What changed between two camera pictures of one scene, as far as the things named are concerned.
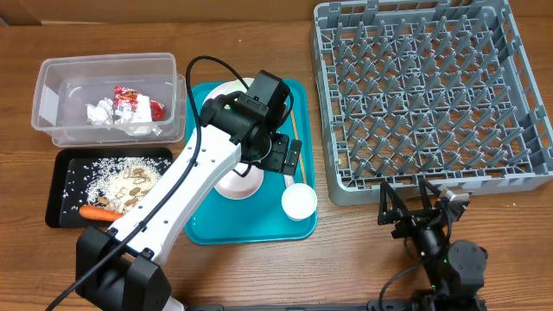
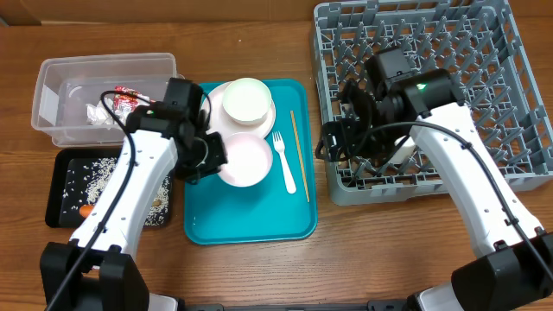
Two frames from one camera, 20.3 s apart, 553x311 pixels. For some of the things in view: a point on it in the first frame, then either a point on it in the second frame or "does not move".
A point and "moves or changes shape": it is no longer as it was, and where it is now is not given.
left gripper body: x=276 y=155 to x=209 y=157
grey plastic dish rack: x=445 y=91 does not move
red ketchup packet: x=129 y=98 does not move
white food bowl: x=235 y=187 moves or changes shape
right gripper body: x=416 y=221 to x=376 y=146
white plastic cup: x=299 y=201 to x=405 y=151
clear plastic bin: x=68 y=84 does not move
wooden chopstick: x=300 y=155 does not move
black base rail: x=440 y=302 does not move
